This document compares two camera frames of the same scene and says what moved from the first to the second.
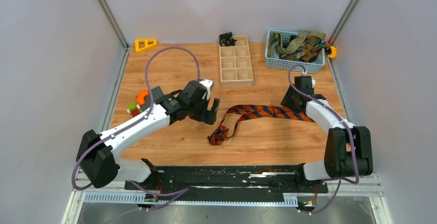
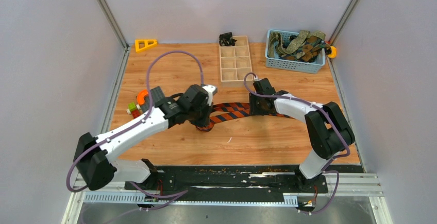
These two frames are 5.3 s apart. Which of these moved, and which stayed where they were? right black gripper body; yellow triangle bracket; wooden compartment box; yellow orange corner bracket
Moved: right black gripper body
Stayed: yellow triangle bracket; yellow orange corner bracket; wooden compartment box
